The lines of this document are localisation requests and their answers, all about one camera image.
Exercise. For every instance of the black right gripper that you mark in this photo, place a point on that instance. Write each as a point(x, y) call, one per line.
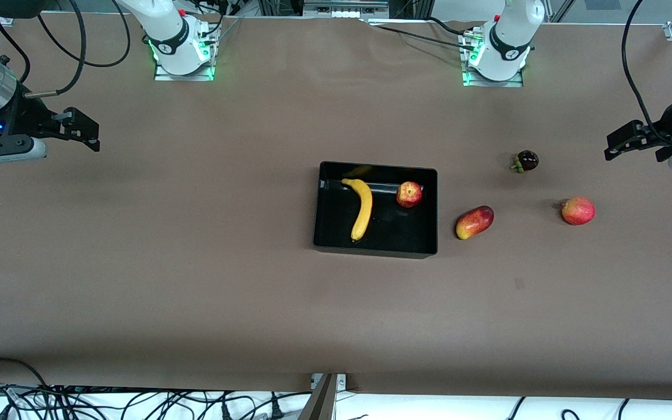
point(28, 116)

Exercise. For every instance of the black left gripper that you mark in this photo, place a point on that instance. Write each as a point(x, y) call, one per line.
point(660, 139)

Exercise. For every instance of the red yellow apple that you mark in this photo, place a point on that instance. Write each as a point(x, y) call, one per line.
point(409, 194)

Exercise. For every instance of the black plastic box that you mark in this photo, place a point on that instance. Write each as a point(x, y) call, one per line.
point(406, 233)

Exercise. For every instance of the yellow banana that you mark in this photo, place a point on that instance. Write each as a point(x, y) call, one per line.
point(364, 210)

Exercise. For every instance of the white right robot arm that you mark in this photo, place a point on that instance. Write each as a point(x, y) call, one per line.
point(164, 23)

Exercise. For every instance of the dark purple mangosteen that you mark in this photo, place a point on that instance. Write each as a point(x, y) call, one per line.
point(527, 160)

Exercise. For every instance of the red yellow mango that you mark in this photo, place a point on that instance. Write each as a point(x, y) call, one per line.
point(474, 222)

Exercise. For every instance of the brown table cover sheet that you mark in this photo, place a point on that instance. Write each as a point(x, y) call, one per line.
point(312, 321)

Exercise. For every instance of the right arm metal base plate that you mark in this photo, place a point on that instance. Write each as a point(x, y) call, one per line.
point(164, 76)

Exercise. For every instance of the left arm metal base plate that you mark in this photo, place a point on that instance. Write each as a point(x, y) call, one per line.
point(514, 83)

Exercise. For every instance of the small metal edge bracket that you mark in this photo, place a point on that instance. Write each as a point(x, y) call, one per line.
point(342, 380)

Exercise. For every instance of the grey camera pole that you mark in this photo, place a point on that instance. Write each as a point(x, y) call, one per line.
point(319, 402)

